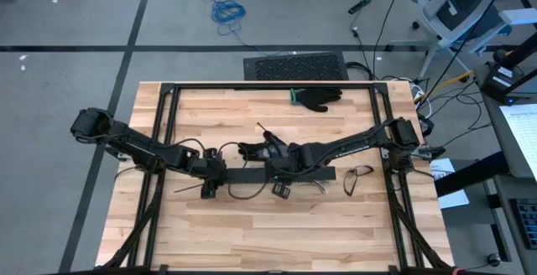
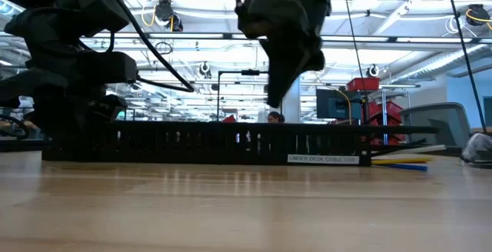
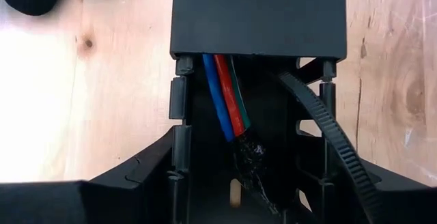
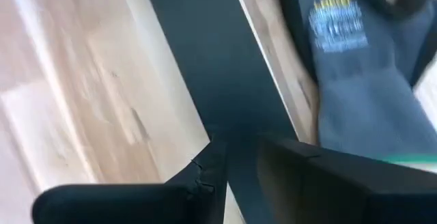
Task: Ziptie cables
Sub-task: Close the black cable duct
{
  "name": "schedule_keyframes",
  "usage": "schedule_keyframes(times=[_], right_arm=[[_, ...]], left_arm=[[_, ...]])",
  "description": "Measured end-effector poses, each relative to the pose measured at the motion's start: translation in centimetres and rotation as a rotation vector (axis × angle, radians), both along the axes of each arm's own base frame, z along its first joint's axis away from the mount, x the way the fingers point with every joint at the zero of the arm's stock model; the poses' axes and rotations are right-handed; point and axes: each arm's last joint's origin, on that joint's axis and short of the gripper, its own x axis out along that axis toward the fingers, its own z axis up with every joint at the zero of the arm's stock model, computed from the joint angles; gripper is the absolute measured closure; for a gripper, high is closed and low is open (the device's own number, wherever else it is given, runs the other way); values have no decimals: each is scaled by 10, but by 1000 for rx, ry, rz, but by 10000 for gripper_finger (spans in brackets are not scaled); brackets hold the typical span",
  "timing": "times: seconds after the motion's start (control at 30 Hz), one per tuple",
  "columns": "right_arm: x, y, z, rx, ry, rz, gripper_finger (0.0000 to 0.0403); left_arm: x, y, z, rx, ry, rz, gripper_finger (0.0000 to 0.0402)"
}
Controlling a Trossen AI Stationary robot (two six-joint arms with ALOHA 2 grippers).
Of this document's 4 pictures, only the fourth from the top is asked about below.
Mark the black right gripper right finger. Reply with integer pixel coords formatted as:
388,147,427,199
257,137,437,224

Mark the grey black glove green cuff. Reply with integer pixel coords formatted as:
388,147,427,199
272,0,437,165

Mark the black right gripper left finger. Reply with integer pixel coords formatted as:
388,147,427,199
32,137,229,224

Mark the black duct cover strip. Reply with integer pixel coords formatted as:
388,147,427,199
141,0,298,224

